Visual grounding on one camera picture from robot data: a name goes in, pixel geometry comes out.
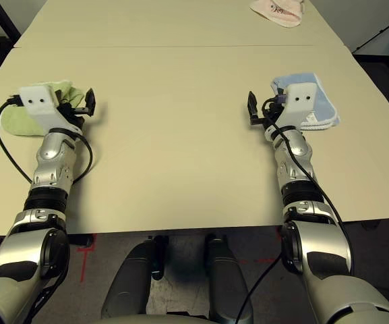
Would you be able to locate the green towel with swan print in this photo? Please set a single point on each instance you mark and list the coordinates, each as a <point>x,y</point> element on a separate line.
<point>19,123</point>

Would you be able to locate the black tripod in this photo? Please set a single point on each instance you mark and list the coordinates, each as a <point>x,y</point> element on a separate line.
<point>379,33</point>

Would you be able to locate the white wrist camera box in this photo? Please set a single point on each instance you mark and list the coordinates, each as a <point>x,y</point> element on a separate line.
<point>300,101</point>
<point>39,101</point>

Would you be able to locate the dark robot leg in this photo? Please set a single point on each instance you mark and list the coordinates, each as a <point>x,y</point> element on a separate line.
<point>130,280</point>
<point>228,280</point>

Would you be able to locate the dark left robot leg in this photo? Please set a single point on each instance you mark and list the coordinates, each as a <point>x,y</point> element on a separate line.
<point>130,280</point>

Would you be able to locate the dark right robot leg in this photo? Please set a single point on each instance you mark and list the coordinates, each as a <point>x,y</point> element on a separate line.
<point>228,280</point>

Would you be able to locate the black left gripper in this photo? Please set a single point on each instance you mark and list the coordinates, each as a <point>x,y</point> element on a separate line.
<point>76,114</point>

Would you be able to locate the beige robot torso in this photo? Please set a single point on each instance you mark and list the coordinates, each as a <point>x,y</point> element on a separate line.
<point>153,320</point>

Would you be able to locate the side table with black frame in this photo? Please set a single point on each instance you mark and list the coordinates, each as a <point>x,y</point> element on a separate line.
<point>7,20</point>

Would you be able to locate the pink towel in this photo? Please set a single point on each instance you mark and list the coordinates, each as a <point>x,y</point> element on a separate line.
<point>282,11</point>

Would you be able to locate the folded blue towel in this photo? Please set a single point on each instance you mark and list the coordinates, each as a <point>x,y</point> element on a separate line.
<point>325,101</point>

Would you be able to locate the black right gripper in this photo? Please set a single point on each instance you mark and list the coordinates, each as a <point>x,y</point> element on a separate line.
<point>273,113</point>

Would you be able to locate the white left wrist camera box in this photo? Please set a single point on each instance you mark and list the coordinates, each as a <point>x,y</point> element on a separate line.
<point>39,101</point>

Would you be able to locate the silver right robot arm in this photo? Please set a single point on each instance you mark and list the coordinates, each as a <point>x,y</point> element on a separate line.
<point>298,175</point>

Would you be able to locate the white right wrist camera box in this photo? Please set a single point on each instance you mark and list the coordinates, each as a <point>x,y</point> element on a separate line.
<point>300,101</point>

